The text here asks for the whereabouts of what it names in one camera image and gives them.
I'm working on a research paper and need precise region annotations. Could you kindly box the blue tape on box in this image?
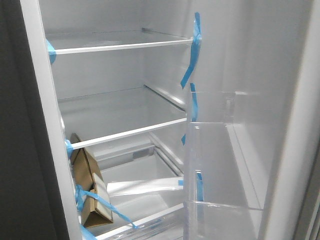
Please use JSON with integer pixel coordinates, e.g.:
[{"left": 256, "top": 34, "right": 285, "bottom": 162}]
[{"left": 75, "top": 184, "right": 139, "bottom": 229}]

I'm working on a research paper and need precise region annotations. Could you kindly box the brown cardboard box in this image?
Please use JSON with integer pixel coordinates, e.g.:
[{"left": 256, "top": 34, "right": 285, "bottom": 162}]
[{"left": 70, "top": 147, "right": 114, "bottom": 228}]

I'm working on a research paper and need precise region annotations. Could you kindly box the blue tape middle left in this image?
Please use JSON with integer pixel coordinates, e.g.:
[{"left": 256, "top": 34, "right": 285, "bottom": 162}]
[{"left": 64, "top": 139, "right": 74, "bottom": 159}]

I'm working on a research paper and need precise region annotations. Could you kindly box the upper clear door bin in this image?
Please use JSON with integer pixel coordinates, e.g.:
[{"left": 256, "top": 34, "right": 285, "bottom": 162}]
[{"left": 187, "top": 91, "right": 235, "bottom": 124}]

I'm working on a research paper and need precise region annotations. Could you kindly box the blue tape strip upper right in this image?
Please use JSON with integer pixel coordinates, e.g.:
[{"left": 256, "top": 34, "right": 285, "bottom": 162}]
[{"left": 180, "top": 12, "right": 202, "bottom": 89}]

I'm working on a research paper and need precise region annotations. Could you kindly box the dark left fridge door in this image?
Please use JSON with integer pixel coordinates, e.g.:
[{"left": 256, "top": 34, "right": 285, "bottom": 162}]
[{"left": 0, "top": 0, "right": 69, "bottom": 240}]

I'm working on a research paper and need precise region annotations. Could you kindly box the blue tape upper left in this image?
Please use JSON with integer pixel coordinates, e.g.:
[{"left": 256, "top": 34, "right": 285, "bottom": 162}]
[{"left": 46, "top": 39, "right": 57, "bottom": 65}]

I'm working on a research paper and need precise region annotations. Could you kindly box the upper glass fridge shelf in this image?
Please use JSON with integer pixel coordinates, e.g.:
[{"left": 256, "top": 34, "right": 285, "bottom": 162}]
[{"left": 46, "top": 28, "right": 193, "bottom": 55}]

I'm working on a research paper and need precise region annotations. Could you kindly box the lower clear door bin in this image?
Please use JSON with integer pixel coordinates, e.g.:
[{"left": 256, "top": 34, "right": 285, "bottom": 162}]
[{"left": 183, "top": 122, "right": 263, "bottom": 240}]

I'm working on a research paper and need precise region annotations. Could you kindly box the blue tape middle right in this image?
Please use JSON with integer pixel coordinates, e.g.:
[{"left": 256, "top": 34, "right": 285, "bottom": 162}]
[{"left": 190, "top": 82, "right": 199, "bottom": 122}]

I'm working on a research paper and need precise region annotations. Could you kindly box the clear crisper drawer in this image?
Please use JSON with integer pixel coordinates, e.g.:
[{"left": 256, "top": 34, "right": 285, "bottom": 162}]
[{"left": 94, "top": 174, "right": 186, "bottom": 240}]

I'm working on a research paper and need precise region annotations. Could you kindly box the blue tape on door bin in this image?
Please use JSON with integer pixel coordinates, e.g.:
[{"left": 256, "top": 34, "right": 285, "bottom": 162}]
[{"left": 195, "top": 169, "right": 204, "bottom": 202}]

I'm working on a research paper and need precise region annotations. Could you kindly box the white fridge cabinet interior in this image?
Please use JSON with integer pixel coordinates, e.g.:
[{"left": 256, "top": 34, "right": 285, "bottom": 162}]
[{"left": 20, "top": 0, "right": 198, "bottom": 240}]

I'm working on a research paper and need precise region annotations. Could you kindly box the glass fridge shelf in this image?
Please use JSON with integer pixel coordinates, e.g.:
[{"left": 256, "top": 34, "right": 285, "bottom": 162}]
[
  {"left": 46, "top": 28, "right": 193, "bottom": 55},
  {"left": 58, "top": 86, "right": 187, "bottom": 150}
]

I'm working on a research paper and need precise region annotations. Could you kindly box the middle glass fridge shelf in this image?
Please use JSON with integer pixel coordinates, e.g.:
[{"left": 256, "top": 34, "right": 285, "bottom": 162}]
[{"left": 58, "top": 86, "right": 187, "bottom": 150}]

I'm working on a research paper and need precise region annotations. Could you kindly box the clear door bin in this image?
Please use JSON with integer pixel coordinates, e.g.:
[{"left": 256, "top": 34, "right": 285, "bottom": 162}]
[
  {"left": 183, "top": 122, "right": 263, "bottom": 240},
  {"left": 187, "top": 91, "right": 235, "bottom": 124}
]

